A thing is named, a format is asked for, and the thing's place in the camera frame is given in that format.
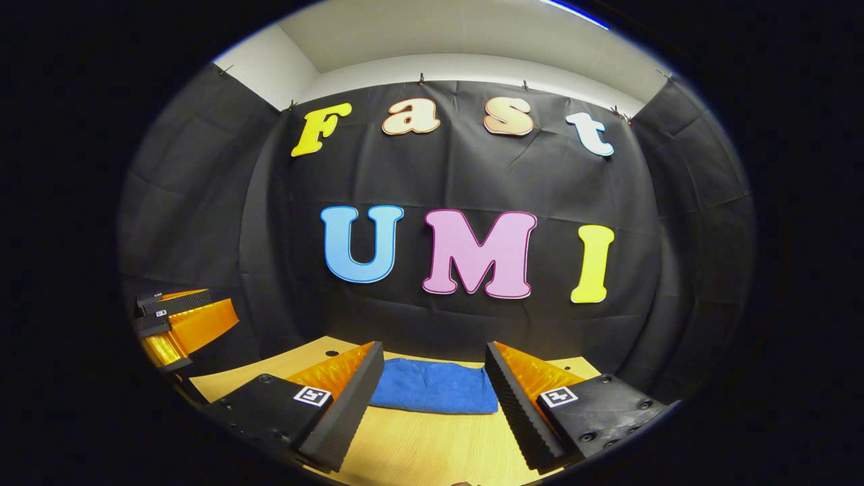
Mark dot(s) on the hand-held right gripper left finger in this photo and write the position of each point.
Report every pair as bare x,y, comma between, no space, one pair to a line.
351,405

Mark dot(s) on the row of small cloth clips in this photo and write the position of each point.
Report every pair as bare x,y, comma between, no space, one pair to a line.
420,79

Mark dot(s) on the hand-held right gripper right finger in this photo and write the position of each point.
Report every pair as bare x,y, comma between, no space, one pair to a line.
513,412

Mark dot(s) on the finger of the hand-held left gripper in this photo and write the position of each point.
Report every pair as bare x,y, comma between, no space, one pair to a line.
202,327
182,304

